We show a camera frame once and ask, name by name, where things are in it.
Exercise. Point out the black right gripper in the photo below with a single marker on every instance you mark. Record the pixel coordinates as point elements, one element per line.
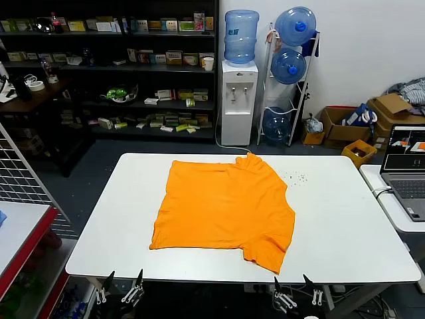
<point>300,312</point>

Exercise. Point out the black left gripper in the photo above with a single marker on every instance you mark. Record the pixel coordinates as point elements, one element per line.
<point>121,309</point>

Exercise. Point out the orange t-shirt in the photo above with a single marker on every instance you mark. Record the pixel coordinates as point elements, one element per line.
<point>225,212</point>

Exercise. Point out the pile of grey blue clothes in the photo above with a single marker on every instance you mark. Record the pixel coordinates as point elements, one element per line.
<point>415,89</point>

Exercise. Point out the white power strip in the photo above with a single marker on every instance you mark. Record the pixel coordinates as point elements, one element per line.
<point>259,288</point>

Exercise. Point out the large white table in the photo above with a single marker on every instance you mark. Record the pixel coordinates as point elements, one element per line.
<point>133,199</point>

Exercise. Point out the white table with red edge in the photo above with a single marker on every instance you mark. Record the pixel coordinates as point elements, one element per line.
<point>20,226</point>

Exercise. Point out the light blue cloth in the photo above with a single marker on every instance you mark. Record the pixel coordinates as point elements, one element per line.
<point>2,219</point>

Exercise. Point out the small white side table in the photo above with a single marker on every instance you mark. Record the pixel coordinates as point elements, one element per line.
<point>375,179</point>

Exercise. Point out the yellow plastic bin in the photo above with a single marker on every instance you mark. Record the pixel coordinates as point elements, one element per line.
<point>352,157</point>

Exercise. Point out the grey open laptop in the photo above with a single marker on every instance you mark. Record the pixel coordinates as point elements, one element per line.
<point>408,189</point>

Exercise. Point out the small yellow cardboard box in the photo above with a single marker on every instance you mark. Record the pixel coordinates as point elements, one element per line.
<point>313,138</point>

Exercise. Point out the open cardboard box red rim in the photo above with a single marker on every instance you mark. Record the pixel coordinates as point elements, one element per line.
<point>342,134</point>

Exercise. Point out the blue water jug lying sideways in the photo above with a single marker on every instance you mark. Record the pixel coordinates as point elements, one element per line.
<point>284,68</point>
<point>275,128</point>
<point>292,30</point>

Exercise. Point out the grey plastic bag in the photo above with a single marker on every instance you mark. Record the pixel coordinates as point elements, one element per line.
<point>313,124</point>

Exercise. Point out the white water dispenser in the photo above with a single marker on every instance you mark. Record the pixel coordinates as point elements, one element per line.
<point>237,123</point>

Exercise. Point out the flat white medicine box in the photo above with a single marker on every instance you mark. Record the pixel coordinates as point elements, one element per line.
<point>151,101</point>

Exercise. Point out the green and white bowl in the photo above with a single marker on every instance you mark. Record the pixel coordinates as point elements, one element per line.
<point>118,93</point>

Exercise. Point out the small green medicine box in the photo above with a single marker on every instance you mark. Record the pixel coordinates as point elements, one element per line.
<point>190,103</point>

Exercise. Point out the white and red medicine box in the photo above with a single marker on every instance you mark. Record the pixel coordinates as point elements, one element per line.
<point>166,94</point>

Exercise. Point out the black stand behind rack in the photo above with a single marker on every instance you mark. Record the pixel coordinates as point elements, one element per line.
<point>307,96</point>

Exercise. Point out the yellow green medicine box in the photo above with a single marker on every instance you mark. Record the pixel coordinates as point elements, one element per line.
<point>185,94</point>

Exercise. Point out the brown wooden desk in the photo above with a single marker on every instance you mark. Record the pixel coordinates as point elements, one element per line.
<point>43,96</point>

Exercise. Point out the cardboard box with open flaps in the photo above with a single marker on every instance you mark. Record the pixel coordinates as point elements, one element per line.
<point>391,103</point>

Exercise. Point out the white tape roll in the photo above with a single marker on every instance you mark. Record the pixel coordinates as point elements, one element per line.
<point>36,86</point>

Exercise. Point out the black shelving unit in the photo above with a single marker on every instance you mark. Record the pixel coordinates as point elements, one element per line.
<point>133,68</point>

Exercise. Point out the black thermos bottle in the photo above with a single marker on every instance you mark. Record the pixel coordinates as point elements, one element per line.
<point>24,89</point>

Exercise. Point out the teal medicine box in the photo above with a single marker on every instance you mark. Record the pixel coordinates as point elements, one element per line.
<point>157,58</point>

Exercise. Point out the clear plastic bottle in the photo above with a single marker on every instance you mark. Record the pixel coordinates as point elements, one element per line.
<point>46,68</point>

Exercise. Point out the blue plastic bottle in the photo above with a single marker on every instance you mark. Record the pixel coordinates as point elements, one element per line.
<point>88,56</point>

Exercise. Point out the yellow medicine box white label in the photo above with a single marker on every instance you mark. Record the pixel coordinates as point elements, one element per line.
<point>174,58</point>

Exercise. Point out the white and orange medicine box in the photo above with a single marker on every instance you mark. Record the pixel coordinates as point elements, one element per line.
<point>190,60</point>

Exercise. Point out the white paper cup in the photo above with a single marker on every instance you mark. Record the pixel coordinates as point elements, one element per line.
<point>208,64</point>

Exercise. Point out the upright blue water jug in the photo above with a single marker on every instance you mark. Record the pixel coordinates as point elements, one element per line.
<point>240,36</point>

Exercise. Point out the green white medicine box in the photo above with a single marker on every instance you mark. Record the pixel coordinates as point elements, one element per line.
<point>186,26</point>

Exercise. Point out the cola bottle with red label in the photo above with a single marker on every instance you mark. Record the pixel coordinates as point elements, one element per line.
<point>57,25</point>

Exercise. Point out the silver metal bowl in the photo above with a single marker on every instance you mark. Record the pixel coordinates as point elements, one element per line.
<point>44,25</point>

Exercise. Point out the pink floral box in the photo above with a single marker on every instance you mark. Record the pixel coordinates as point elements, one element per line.
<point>199,21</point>

